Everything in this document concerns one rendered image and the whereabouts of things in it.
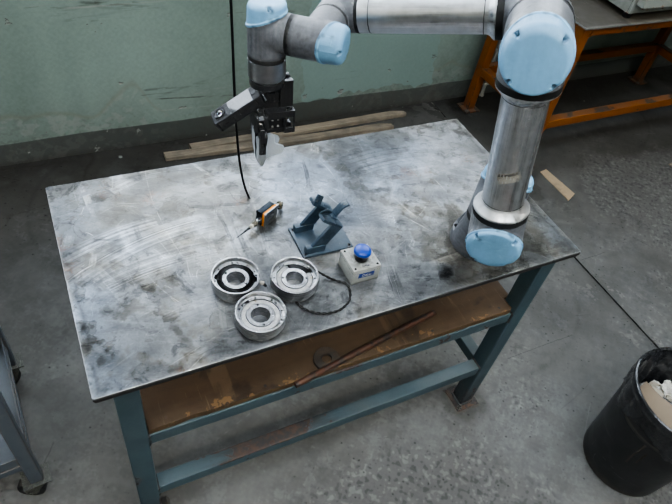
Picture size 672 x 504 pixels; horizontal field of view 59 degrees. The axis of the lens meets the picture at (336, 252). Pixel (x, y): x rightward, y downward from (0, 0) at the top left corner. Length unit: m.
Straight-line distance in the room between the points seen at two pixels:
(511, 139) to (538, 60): 0.17
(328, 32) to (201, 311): 0.61
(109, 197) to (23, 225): 1.18
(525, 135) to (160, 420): 0.97
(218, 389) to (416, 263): 0.55
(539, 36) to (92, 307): 0.97
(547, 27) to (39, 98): 2.18
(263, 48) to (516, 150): 0.51
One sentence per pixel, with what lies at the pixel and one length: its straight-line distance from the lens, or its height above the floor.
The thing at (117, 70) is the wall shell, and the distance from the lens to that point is 2.76.
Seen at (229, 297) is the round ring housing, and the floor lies 0.83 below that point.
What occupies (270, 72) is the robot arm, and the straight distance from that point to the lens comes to 1.20.
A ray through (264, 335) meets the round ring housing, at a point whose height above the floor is 0.83.
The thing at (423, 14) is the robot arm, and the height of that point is 1.34.
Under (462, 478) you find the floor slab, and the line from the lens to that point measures 2.09.
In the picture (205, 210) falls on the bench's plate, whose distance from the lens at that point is 1.48.
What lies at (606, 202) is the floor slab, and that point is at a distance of 3.33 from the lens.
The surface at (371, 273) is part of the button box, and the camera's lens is 1.35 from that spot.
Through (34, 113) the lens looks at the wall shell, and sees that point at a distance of 2.83.
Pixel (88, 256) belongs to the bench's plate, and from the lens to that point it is 1.40.
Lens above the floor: 1.82
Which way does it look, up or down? 46 degrees down
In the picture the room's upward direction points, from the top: 12 degrees clockwise
